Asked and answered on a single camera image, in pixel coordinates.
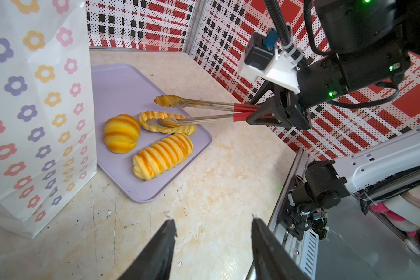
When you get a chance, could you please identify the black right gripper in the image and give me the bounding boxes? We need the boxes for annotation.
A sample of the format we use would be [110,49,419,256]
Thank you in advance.
[247,80,312,130]

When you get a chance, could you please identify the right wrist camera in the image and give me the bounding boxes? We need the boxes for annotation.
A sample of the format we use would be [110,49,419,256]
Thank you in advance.
[238,28,303,94]

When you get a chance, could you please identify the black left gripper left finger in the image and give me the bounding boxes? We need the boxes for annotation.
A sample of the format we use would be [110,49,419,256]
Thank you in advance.
[119,219,177,280]

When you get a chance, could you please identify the red handled metal tongs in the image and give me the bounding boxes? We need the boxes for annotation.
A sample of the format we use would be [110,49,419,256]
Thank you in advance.
[148,95,260,128]

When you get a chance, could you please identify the white printed paper bag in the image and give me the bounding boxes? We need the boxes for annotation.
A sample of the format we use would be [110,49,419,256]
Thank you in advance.
[0,1,97,239]

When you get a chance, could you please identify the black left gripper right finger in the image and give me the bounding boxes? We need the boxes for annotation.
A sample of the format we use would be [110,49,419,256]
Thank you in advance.
[251,218,309,280]

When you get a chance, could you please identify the long ridged bread loaf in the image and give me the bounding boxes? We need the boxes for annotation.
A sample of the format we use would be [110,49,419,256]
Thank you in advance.
[138,111,197,135]

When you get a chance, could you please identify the lilac plastic tray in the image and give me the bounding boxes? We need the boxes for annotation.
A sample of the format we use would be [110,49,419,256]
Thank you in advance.
[91,64,212,204]

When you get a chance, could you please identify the bottom ridged bread loaf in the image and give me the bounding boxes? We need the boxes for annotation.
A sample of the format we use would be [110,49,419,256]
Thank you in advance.
[133,134,194,181]

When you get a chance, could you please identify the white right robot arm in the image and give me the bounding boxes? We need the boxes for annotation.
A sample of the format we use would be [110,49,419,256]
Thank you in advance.
[239,1,420,240]

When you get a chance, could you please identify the round striped bun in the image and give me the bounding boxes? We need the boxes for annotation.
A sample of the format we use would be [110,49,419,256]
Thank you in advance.
[103,114,141,154]

